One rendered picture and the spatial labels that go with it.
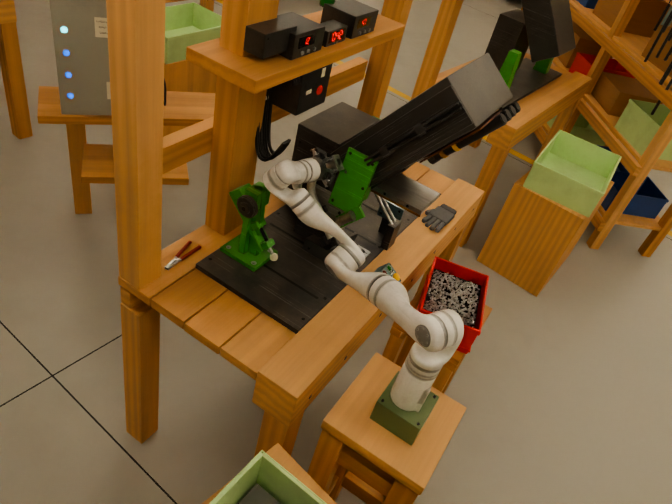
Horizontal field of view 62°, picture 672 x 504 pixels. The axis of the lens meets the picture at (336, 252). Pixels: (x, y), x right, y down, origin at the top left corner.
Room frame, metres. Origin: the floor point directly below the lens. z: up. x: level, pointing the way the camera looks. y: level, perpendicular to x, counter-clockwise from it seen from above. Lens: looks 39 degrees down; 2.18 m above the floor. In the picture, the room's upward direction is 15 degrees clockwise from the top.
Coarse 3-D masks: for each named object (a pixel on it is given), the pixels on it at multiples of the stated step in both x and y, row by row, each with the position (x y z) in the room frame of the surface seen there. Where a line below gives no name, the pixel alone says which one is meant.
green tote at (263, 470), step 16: (256, 464) 0.69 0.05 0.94; (272, 464) 0.69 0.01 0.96; (240, 480) 0.64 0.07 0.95; (256, 480) 0.71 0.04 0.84; (272, 480) 0.69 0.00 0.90; (288, 480) 0.67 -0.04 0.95; (224, 496) 0.60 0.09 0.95; (240, 496) 0.65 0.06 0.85; (272, 496) 0.68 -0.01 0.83; (288, 496) 0.67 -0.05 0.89; (304, 496) 0.65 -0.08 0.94
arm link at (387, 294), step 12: (384, 276) 1.17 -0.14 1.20; (372, 288) 1.14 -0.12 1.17; (384, 288) 1.12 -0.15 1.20; (396, 288) 1.12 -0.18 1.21; (372, 300) 1.12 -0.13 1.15; (384, 300) 1.09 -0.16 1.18; (396, 300) 1.08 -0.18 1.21; (408, 300) 1.09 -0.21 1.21; (384, 312) 1.09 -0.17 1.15; (396, 312) 1.05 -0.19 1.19; (408, 312) 1.03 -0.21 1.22; (420, 312) 1.02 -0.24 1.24; (408, 324) 1.01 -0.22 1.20; (420, 324) 0.99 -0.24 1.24; (432, 324) 0.98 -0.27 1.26; (420, 336) 0.97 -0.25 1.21; (432, 336) 0.95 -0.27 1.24; (444, 336) 0.96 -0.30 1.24; (432, 348) 0.94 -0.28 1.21
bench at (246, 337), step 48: (192, 240) 1.46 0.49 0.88; (144, 288) 1.19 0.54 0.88; (192, 288) 1.24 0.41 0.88; (144, 336) 1.19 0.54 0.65; (192, 336) 1.08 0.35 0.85; (240, 336) 1.10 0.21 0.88; (288, 336) 1.15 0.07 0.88; (144, 384) 1.19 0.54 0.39; (144, 432) 1.18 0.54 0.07; (288, 432) 0.95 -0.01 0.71
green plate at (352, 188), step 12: (348, 156) 1.67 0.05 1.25; (360, 156) 1.66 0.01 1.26; (348, 168) 1.65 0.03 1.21; (360, 168) 1.64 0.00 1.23; (372, 168) 1.63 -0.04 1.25; (336, 180) 1.65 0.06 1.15; (348, 180) 1.64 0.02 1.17; (360, 180) 1.63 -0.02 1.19; (336, 192) 1.63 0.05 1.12; (348, 192) 1.62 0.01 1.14; (360, 192) 1.61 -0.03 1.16; (336, 204) 1.62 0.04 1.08; (348, 204) 1.61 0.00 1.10; (360, 204) 1.60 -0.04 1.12
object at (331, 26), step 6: (324, 24) 1.83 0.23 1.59; (330, 24) 1.84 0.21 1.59; (336, 24) 1.86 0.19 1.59; (342, 24) 1.87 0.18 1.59; (330, 30) 1.79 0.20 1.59; (336, 30) 1.81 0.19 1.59; (324, 36) 1.77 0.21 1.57; (330, 36) 1.78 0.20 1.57; (336, 36) 1.82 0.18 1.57; (342, 36) 1.86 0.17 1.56; (324, 42) 1.77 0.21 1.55; (330, 42) 1.79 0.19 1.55; (336, 42) 1.83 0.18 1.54
